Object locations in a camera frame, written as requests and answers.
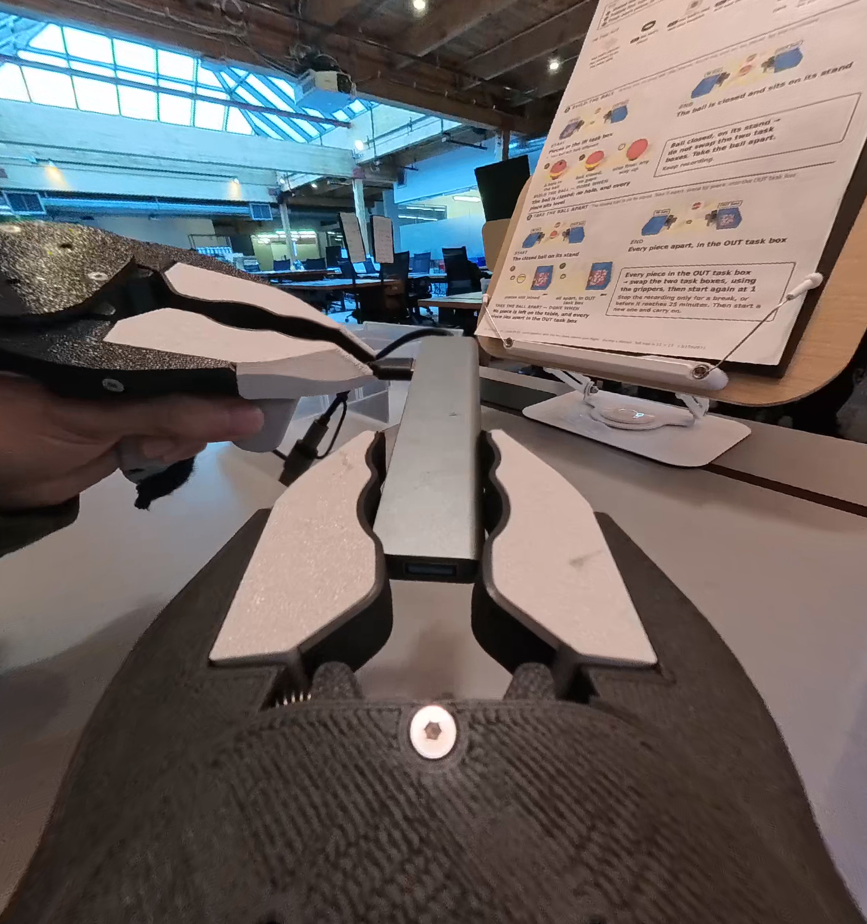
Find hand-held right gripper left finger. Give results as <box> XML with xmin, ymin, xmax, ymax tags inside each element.
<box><xmin>208</xmin><ymin>429</ymin><xmax>394</xmax><ymax>667</ymax></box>

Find short black hub cable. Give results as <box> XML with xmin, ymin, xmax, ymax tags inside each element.
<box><xmin>274</xmin><ymin>328</ymin><xmax>454</xmax><ymax>486</ymax></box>

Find printed instruction sheet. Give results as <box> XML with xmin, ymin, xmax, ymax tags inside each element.
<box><xmin>474</xmin><ymin>0</ymin><xmax>867</xmax><ymax>368</ymax></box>

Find row of background office tables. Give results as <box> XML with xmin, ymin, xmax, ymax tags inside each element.
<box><xmin>253</xmin><ymin>266</ymin><xmax>492</xmax><ymax>326</ymax></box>

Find wooden document stand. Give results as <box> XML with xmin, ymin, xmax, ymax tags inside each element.
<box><xmin>474</xmin><ymin>108</ymin><xmax>867</xmax><ymax>468</ymax></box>

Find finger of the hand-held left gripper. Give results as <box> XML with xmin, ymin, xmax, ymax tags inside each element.
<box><xmin>160</xmin><ymin>260</ymin><xmax>378</xmax><ymax>362</ymax></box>
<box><xmin>103</xmin><ymin>307</ymin><xmax>376</xmax><ymax>453</ymax></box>

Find person's left hand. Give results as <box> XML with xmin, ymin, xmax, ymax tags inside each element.
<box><xmin>0</xmin><ymin>372</ymin><xmax>264</xmax><ymax>513</ymax></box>

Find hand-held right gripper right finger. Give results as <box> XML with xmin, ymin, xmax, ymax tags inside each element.
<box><xmin>471</xmin><ymin>429</ymin><xmax>660</xmax><ymax>669</ymax></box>

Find grey USB hub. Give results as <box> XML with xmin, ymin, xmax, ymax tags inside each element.
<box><xmin>373</xmin><ymin>337</ymin><xmax>486</xmax><ymax>584</ymax></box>

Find clear plastic organizer box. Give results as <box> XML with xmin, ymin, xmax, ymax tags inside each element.
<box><xmin>292</xmin><ymin>321</ymin><xmax>465</xmax><ymax>463</ymax></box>

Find white ceiling projector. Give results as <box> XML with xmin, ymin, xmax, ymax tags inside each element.
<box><xmin>299</xmin><ymin>66</ymin><xmax>355</xmax><ymax>98</ymax></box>

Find black monitor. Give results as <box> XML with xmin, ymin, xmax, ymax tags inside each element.
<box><xmin>474</xmin><ymin>155</ymin><xmax>533</xmax><ymax>226</ymax></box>

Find grey desk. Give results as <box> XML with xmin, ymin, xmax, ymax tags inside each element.
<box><xmin>0</xmin><ymin>393</ymin><xmax>867</xmax><ymax>924</ymax></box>

